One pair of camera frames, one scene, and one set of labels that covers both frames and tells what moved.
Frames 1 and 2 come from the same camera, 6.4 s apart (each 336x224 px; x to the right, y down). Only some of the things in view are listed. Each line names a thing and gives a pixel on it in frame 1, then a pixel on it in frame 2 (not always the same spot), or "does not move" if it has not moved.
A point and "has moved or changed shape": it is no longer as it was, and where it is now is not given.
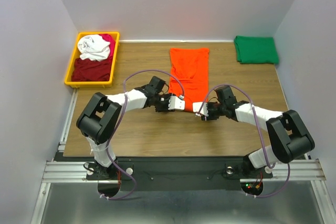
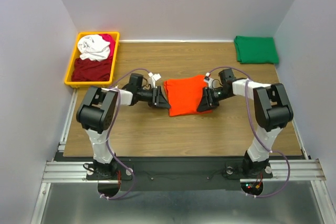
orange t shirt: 191,66 has moved or changed shape
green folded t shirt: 255,50 does not move
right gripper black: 210,117 → 207,100
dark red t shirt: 88,70 does not move
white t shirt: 93,47 does not move
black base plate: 178,174 does not move
